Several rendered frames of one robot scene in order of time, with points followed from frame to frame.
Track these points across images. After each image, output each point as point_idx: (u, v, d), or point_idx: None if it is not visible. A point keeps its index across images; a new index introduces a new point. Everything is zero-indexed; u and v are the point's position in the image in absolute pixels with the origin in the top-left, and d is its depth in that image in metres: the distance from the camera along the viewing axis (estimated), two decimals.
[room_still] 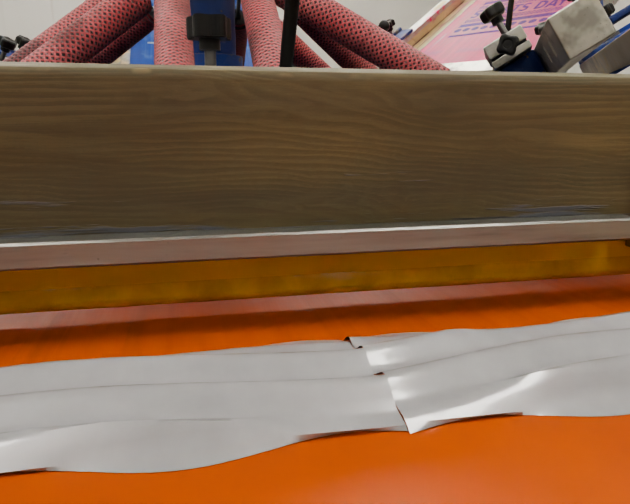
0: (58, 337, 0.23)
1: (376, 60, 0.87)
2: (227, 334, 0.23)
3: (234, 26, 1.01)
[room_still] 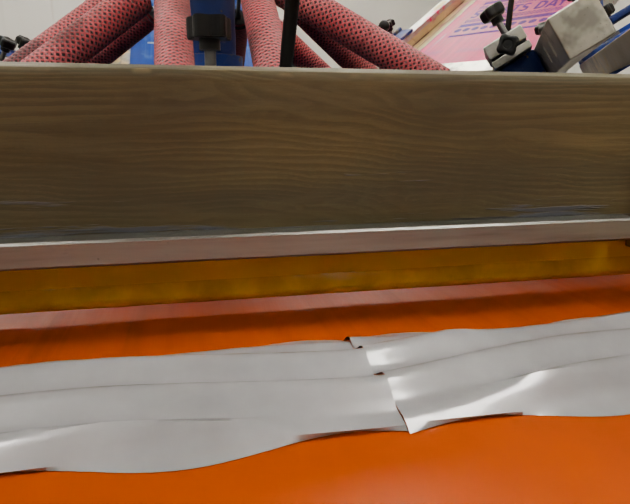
0: (58, 337, 0.23)
1: (376, 60, 0.87)
2: (227, 334, 0.23)
3: (234, 26, 1.01)
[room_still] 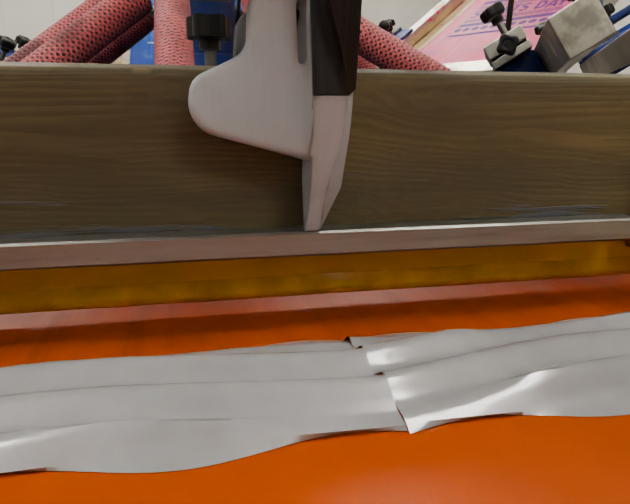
0: (58, 337, 0.23)
1: (376, 60, 0.87)
2: (227, 334, 0.23)
3: (234, 26, 1.01)
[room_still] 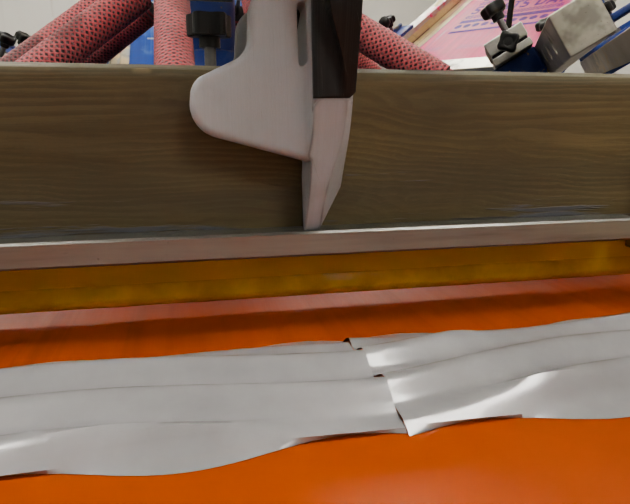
0: (58, 337, 0.23)
1: (376, 57, 0.86)
2: (227, 334, 0.23)
3: (234, 22, 1.01)
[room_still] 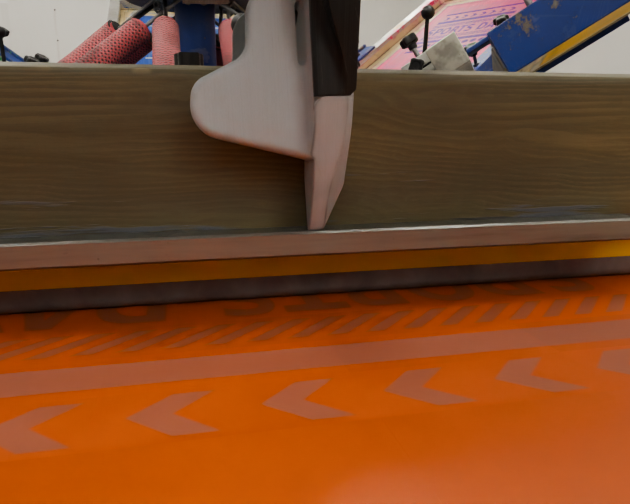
0: None
1: None
2: None
3: (215, 49, 1.28)
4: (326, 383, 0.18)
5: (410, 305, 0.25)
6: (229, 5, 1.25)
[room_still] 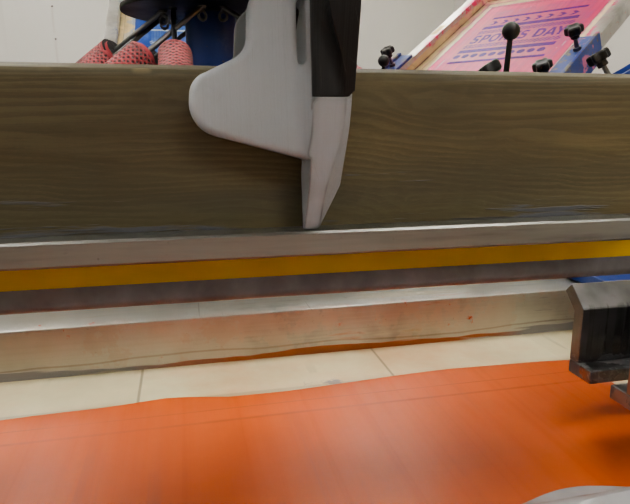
0: None
1: None
2: None
3: None
4: None
5: None
6: None
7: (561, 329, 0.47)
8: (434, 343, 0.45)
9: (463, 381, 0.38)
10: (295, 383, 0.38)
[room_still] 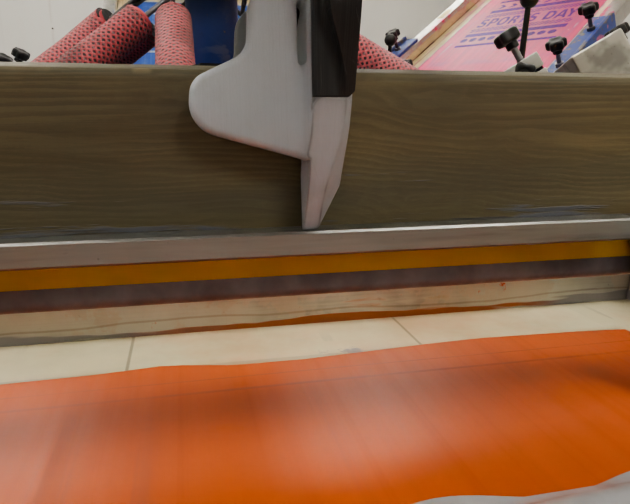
0: None
1: None
2: (246, 499, 0.20)
3: None
4: None
5: None
6: None
7: (602, 299, 0.42)
8: (462, 312, 0.40)
9: (502, 350, 0.33)
10: (308, 351, 0.33)
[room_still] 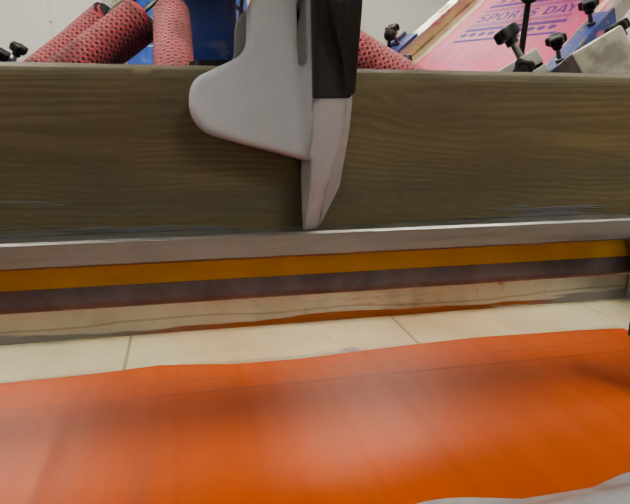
0: None
1: None
2: (243, 501, 0.20)
3: None
4: None
5: None
6: None
7: (600, 298, 0.42)
8: (461, 311, 0.40)
9: (500, 349, 0.33)
10: (306, 350, 0.33)
